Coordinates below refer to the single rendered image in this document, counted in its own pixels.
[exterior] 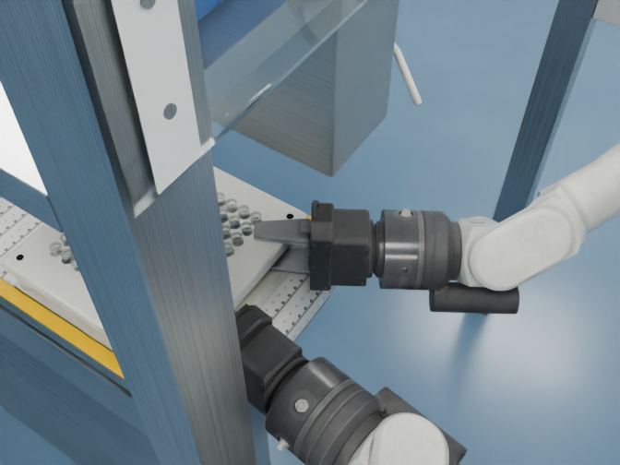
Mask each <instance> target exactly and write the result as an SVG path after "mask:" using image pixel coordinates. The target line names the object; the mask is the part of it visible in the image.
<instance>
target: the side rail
mask: <svg viewBox="0 0 620 465"><path fill-rule="evenodd" d="M0 304H1V305H3V306H4V307H6V308H7V309H8V310H10V311H11V312H13V313H14V314H16V315H17V316H19V317H21V318H22V319H24V320H25V321H27V322H28V323H30V324H31V325H32V326H34V327H35V328H36V329H38V330H39V331H41V332H42V333H44V334H45V335H47V336H48V337H50V338H51V339H53V340H54V341H56V342H57V343H59V344H60V345H62V346H63V347H65V348H66V349H68V350H69V351H71V352H72V353H74V354H75V355H76V356H77V357H79V358H80V359H82V360H83V361H85V362H86V363H88V364H90V365H91V366H93V367H94V368H96V369H97V370H98V371H100V372H101V373H103V374H104V375H106V376H108V377H109V378H111V379H112V380H113V381H114V382H116V383H117V384H119V385H120V386H121V387H123V388H125V389H126V390H128V391H129V388H128V386H127V384H126V382H125V380H124V379H123V378H122V377H120V376H118V375H117V374H116V373H114V372H113V371H111V370H110V369H108V368H107V367H105V366H104V365H102V364H100V363H99V362H97V361H96V360H94V359H93V358H91V357H90V356H88V355H87V354H86V353H84V352H83V351H81V350H80V349H79V348H77V347H76V346H74V345H73V344H71V343H70V342H68V341H67V340H65V339H63V338H62V337H60V336H59V335H57V334H56V333H54V332H53V331H51V330H50V329H48V328H47V327H46V326H44V325H43V324H42V323H40V322H39V321H37V320H36V319H34V318H33V317H31V316H29V315H28V314H26V313H25V312H23V311H22V310H20V309H19V308H17V307H16V306H14V305H13V304H11V303H10V302H9V301H7V300H6V299H5V298H3V297H2V296H0ZM129 392H130V391H129Z"/></svg>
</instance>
